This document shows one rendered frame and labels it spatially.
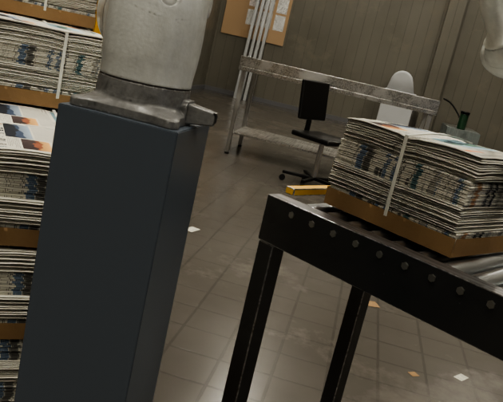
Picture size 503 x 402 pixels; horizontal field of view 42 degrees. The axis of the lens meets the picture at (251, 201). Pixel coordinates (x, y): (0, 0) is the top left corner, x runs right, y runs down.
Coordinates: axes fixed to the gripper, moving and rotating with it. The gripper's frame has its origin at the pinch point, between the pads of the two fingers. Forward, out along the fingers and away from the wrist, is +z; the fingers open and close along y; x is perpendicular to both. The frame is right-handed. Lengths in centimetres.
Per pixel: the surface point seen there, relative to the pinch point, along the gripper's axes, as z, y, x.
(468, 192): -2.1, 15.2, -5.2
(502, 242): 9.8, -6.6, -3.0
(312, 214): 13.3, 23.6, -36.7
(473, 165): -7.8, 14.7, -6.0
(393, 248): 13.2, 23.5, -14.0
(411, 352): 93, -111, -63
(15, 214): 25, 77, -76
